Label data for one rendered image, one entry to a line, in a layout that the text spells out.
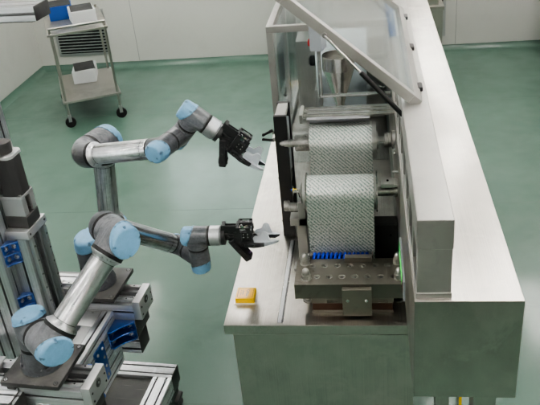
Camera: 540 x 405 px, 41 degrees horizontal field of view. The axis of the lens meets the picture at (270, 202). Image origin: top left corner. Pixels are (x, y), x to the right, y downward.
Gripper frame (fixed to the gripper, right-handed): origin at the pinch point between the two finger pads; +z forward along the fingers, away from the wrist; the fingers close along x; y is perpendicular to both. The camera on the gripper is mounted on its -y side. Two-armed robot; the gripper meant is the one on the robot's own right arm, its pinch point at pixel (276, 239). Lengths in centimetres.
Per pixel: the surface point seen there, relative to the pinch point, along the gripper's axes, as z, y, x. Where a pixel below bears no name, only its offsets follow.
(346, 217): 26.2, 9.2, -0.7
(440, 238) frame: 50, 52, -83
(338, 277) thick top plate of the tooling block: 23.2, -5.9, -16.3
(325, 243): 18.0, -1.5, -0.7
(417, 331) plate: 45, 26, -84
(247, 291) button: -10.9, -16.5, -9.5
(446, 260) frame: 51, 46, -83
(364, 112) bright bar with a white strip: 33, 36, 29
